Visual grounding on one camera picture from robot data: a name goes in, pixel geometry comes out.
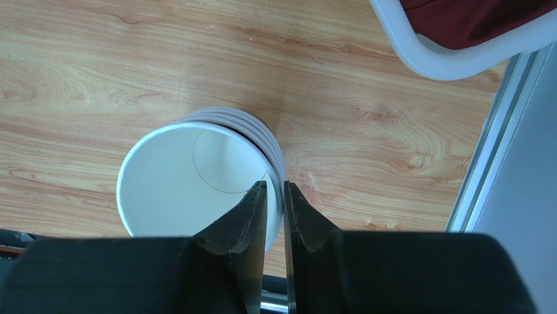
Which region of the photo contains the single paper coffee cup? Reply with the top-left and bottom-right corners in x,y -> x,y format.
116,121 -> 282,248

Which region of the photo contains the dark red cloth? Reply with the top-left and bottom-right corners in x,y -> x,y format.
400,0 -> 556,50

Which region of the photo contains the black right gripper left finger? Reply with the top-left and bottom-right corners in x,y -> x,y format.
1,181 -> 267,313

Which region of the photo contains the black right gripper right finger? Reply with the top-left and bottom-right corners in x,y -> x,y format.
284,182 -> 537,313

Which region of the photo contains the white plastic basket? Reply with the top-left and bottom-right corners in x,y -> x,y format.
370,1 -> 556,80

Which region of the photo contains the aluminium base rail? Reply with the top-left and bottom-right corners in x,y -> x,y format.
445,42 -> 556,233

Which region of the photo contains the stack of paper cups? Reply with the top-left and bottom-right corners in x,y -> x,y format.
176,107 -> 285,181

